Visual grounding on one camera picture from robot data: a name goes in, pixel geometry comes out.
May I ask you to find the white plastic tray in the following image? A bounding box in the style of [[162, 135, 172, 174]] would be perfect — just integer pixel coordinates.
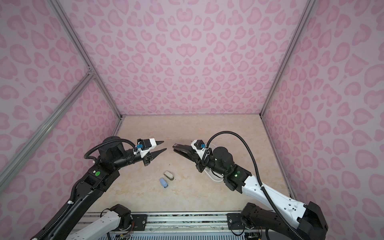
[[206, 143, 224, 183]]

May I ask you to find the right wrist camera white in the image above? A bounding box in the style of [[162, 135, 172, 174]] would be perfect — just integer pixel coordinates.
[[191, 140, 207, 160]]

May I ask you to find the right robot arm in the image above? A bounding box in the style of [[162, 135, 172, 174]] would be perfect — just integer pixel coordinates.
[[173, 141, 329, 240]]

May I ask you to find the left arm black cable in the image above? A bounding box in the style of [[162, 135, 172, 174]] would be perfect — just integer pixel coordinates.
[[83, 138, 137, 160]]

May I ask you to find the aluminium frame corner post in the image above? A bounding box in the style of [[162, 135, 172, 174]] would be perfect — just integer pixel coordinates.
[[47, 0, 123, 120], [260, 0, 319, 120]]

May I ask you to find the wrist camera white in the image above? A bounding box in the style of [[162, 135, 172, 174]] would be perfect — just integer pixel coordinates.
[[191, 140, 207, 160], [134, 138, 157, 159]]

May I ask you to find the blue small stapler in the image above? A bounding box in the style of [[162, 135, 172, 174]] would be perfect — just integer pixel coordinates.
[[159, 178, 169, 189]]

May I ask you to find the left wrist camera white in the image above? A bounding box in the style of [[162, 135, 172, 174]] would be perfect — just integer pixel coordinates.
[[134, 138, 157, 159]]

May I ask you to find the aluminium frame corner post right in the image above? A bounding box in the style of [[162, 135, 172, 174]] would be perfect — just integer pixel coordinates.
[[260, 0, 319, 120]]

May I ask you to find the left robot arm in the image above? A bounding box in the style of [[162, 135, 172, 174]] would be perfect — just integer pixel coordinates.
[[32, 136, 164, 240]]

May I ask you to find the aluminium diagonal frame bar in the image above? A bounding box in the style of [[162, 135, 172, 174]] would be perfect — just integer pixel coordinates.
[[1, 70, 95, 193]]

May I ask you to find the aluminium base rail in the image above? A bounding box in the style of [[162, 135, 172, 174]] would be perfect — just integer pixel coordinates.
[[64, 211, 319, 240]]

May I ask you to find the aluminium frame corner post left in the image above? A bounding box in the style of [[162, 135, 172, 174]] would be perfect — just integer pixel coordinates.
[[47, 0, 123, 120]]

